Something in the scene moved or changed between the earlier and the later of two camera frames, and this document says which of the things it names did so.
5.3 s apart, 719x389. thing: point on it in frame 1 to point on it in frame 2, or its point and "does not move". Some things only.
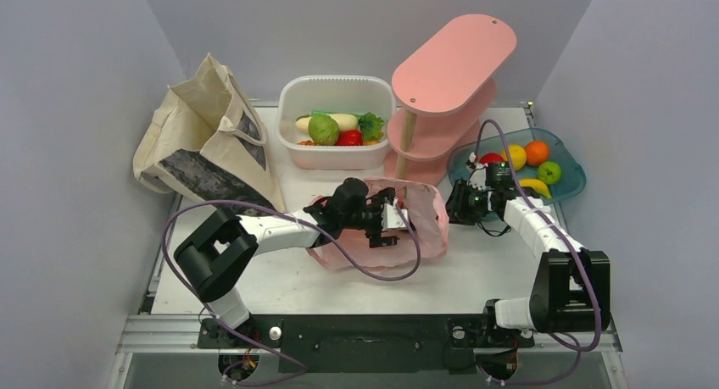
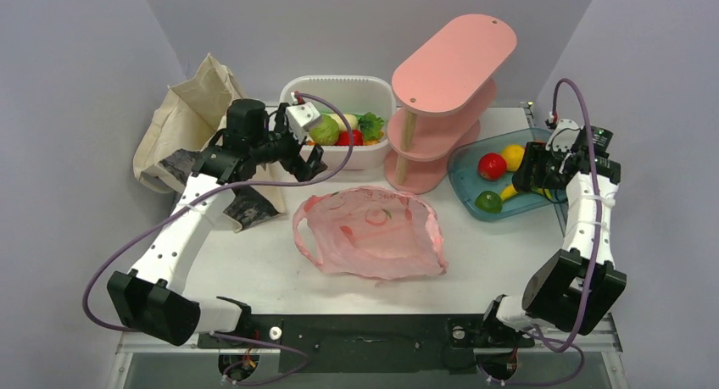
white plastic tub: (299, 95) does not move
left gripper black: (374, 236) to (303, 170)
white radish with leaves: (370, 125) does not move
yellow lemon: (518, 156) does not move
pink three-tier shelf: (440, 94) does not move
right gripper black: (457, 212) to (534, 158)
